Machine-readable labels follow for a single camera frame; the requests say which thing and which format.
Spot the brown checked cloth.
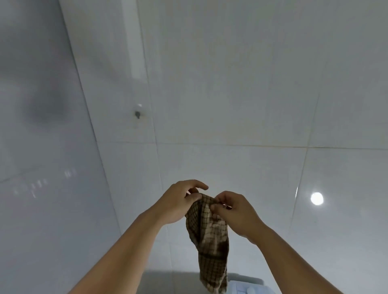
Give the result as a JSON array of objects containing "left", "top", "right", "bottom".
[{"left": 185, "top": 194, "right": 230, "bottom": 294}]

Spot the white appliance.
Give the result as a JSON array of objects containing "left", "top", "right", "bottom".
[{"left": 226, "top": 280, "right": 270, "bottom": 294}]

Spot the person's left hand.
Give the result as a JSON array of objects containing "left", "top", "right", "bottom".
[{"left": 150, "top": 180, "right": 209, "bottom": 225}]

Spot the person's left forearm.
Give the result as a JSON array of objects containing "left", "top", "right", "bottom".
[{"left": 68, "top": 210, "right": 167, "bottom": 294}]

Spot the person's right forearm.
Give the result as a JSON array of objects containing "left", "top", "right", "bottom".
[{"left": 248, "top": 227, "right": 344, "bottom": 294}]

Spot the person's right hand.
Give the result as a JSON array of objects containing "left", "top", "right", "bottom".
[{"left": 210, "top": 191, "right": 270, "bottom": 245}]

